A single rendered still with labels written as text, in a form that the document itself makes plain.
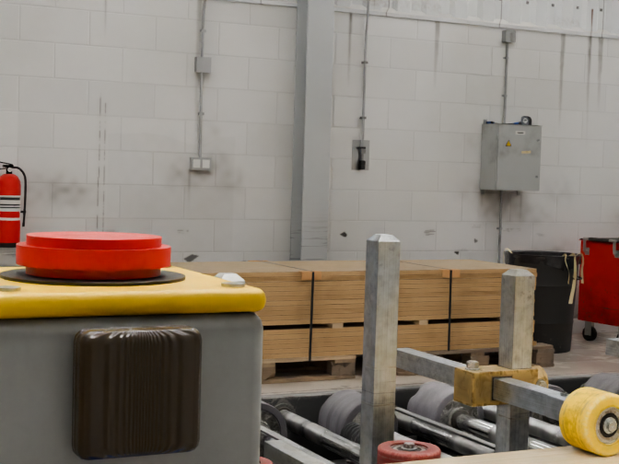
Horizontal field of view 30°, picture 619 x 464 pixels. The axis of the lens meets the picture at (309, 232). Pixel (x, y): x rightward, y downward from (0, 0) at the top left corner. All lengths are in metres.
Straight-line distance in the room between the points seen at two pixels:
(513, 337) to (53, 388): 1.47
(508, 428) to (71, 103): 6.18
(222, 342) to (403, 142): 8.36
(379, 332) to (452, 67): 7.35
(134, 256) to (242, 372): 0.04
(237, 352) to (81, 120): 7.42
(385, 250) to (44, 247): 1.30
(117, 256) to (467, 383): 1.42
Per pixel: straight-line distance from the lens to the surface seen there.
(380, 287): 1.58
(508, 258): 8.47
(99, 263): 0.29
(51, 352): 0.27
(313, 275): 6.84
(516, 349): 1.72
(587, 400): 1.52
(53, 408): 0.28
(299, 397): 2.14
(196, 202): 7.94
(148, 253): 0.29
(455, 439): 1.98
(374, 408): 1.61
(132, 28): 7.83
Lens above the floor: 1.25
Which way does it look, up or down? 3 degrees down
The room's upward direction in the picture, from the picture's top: 2 degrees clockwise
